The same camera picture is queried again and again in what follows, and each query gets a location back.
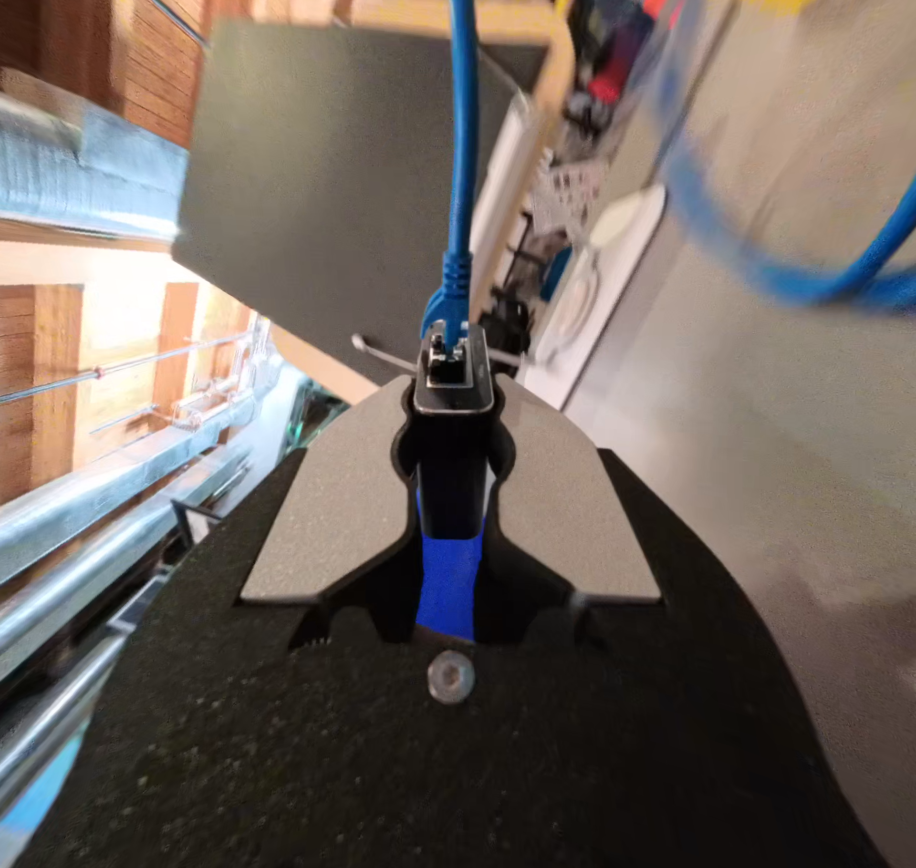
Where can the silver ventilation duct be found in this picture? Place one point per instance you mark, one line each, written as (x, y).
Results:
(79, 181)

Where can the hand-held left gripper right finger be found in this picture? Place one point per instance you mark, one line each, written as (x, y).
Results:
(572, 510)

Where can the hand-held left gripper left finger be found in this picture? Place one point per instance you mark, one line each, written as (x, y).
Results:
(336, 510)

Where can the black ethernet port adapter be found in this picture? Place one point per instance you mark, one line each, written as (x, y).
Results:
(451, 467)

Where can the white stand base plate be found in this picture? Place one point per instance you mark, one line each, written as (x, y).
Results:
(622, 224)

